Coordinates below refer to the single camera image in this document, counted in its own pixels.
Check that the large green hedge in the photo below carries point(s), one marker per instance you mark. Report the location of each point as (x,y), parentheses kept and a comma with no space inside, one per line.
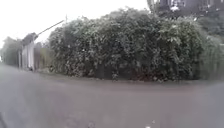
(133,46)

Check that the grey asphalt road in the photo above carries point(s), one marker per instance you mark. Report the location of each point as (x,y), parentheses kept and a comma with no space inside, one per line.
(100,103)

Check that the slanted pole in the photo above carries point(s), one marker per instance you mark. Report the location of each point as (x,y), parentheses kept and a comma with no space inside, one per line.
(51,27)

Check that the dark building behind hedge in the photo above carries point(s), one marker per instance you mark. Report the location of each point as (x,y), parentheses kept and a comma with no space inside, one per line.
(186,7)

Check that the distant green trees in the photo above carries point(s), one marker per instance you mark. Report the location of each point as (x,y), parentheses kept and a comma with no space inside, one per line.
(10,51)

